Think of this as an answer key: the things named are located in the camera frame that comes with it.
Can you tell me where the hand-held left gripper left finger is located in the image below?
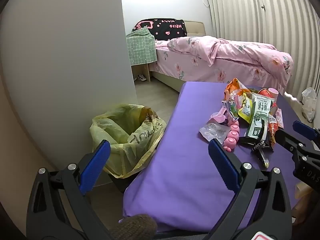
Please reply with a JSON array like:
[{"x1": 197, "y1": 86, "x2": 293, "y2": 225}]
[{"x1": 26, "y1": 139, "x2": 113, "y2": 240}]

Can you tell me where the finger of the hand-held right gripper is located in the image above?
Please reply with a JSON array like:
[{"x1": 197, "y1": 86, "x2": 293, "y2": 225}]
[
  {"x1": 293, "y1": 120, "x2": 320, "y2": 150},
  {"x1": 274, "y1": 128, "x2": 320, "y2": 164}
]

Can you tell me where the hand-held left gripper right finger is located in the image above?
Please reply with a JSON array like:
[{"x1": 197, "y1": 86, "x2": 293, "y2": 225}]
[{"x1": 202, "y1": 139, "x2": 293, "y2": 240}]

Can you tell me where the red orange packet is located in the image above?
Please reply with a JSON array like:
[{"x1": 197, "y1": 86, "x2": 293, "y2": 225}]
[{"x1": 267, "y1": 109, "x2": 284, "y2": 148}]

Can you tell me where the black wrapper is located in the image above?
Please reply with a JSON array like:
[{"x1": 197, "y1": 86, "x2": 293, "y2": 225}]
[{"x1": 251, "y1": 140, "x2": 270, "y2": 168}]

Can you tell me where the green white milk carton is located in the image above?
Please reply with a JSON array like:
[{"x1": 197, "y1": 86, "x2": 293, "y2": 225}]
[{"x1": 239, "y1": 93, "x2": 273, "y2": 145}]

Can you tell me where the trash bin with yellow bag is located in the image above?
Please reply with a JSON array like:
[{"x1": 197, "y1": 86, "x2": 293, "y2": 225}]
[{"x1": 89, "y1": 104, "x2": 167, "y2": 194}]

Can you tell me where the yellow green snack packet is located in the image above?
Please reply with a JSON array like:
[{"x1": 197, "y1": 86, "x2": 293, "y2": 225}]
[{"x1": 237, "y1": 97, "x2": 253, "y2": 125}]

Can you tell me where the red paper cup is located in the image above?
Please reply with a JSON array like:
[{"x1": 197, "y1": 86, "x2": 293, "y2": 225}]
[{"x1": 257, "y1": 87, "x2": 279, "y2": 109}]

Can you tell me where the orange snack packet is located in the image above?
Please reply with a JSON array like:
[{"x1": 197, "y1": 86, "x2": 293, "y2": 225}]
[{"x1": 223, "y1": 78, "x2": 251, "y2": 103}]

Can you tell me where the person's right hand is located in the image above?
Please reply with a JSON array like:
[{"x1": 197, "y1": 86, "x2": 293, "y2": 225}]
[{"x1": 293, "y1": 182, "x2": 317, "y2": 228}]

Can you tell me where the person's left hand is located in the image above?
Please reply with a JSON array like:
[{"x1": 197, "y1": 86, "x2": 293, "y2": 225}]
[{"x1": 117, "y1": 214, "x2": 158, "y2": 233}]

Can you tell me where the white plastic bag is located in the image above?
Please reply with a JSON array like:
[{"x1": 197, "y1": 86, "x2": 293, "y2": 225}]
[{"x1": 301, "y1": 87, "x2": 317, "y2": 123}]

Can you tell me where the clear plastic wrapper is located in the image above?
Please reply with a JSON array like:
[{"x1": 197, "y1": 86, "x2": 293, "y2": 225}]
[{"x1": 199, "y1": 119, "x2": 231, "y2": 145}]

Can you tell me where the pink wrapper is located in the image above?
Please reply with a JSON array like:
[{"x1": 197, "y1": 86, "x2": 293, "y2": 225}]
[{"x1": 211, "y1": 105, "x2": 229, "y2": 123}]

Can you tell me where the colourful blue-edged packet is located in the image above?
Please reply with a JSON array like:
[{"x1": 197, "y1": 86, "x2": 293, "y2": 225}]
[{"x1": 221, "y1": 92, "x2": 242, "y2": 121}]

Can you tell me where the pink floral bed sheet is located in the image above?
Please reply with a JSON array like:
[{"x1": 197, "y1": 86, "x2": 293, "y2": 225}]
[{"x1": 155, "y1": 47, "x2": 285, "y2": 94}]

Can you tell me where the beige bed base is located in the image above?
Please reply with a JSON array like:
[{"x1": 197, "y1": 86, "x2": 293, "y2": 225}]
[{"x1": 150, "y1": 70, "x2": 190, "y2": 87}]

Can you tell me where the wooden nightstand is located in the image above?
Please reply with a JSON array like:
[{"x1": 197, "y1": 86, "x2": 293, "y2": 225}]
[{"x1": 131, "y1": 62, "x2": 152, "y2": 82}]

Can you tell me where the green checked cloth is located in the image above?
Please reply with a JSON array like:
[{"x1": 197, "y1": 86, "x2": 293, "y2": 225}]
[{"x1": 126, "y1": 27, "x2": 158, "y2": 67}]

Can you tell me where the white pleated curtain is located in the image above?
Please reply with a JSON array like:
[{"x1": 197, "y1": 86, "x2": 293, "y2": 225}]
[{"x1": 205, "y1": 0, "x2": 320, "y2": 123}]

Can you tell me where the beige headboard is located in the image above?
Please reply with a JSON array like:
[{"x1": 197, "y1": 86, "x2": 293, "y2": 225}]
[{"x1": 186, "y1": 21, "x2": 207, "y2": 37}]

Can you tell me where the black pink printed blanket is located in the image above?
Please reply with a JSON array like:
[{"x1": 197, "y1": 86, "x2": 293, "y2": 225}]
[{"x1": 132, "y1": 19, "x2": 188, "y2": 40}]

